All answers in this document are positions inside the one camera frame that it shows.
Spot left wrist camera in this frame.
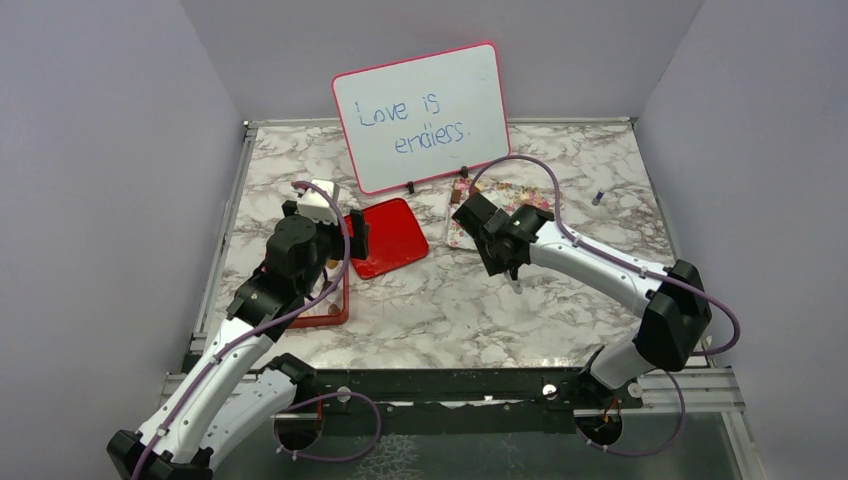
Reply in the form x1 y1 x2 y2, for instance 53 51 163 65
293 179 339 225

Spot metal tongs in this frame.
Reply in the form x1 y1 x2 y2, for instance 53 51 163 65
504 268 523 295

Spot black whiteboard stand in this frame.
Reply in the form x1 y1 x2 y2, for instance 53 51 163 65
405 166 469 194

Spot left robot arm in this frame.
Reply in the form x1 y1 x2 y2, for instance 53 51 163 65
107 199 369 479

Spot red chocolate box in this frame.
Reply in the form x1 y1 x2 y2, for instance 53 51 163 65
290 260 350 329

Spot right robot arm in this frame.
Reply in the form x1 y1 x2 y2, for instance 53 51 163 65
452 193 711 407

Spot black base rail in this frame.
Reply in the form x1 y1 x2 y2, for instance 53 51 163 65
182 354 644 439

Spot white board pink frame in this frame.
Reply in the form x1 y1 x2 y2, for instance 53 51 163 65
332 42 511 195

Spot red box lid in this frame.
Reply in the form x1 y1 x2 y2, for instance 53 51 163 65
352 198 429 280

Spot floral serving tray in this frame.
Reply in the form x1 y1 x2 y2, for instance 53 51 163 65
442 178 555 251

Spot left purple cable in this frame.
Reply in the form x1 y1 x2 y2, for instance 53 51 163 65
129 180 352 480

